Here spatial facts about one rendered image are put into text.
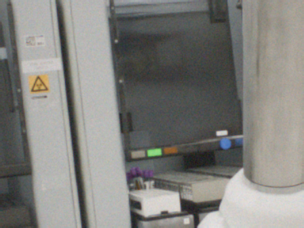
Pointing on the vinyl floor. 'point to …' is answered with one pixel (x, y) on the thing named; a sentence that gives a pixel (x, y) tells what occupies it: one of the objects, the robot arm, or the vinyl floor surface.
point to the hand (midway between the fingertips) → (292, 38)
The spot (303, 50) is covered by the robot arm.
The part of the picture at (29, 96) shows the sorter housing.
